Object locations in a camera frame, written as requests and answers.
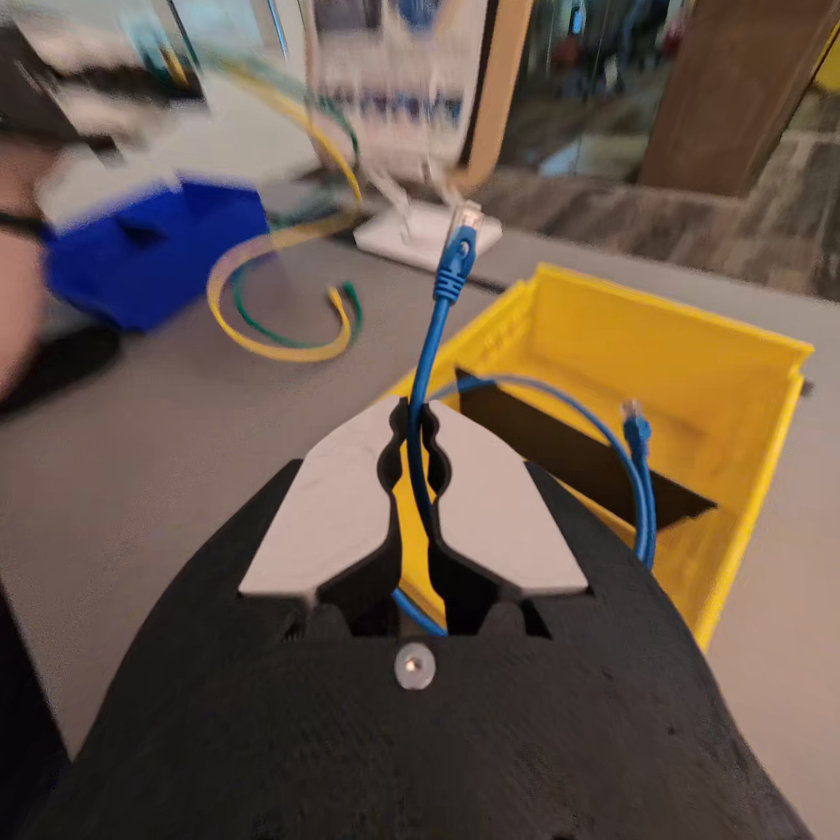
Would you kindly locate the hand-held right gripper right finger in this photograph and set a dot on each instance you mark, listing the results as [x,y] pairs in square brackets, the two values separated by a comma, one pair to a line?
[499,518]

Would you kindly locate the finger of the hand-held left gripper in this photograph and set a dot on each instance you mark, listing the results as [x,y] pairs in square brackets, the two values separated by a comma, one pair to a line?
[111,190]
[108,108]

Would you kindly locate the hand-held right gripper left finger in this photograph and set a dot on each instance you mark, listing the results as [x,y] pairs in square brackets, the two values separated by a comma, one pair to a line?
[328,499]

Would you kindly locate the yellow plastic bin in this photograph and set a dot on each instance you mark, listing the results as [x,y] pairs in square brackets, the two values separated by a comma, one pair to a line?
[656,367]

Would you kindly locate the person's left hand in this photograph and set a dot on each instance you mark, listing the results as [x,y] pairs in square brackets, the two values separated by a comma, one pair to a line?
[19,295]

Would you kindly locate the blue plastic box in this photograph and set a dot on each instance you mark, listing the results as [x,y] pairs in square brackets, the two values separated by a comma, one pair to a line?
[151,262]

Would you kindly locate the black bin divider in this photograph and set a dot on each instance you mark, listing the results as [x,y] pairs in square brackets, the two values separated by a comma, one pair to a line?
[558,453]

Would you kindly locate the white sheet stand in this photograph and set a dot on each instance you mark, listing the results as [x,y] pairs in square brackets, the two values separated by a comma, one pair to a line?
[420,239]

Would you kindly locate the printed instruction sheet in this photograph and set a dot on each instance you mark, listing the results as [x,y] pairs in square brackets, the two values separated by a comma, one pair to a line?
[394,65]

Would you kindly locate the rounded plywood board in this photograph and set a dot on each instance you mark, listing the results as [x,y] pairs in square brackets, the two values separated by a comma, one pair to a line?
[505,79]

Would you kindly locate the brown wooden pillar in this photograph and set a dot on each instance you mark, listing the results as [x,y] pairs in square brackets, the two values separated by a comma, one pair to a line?
[728,92]

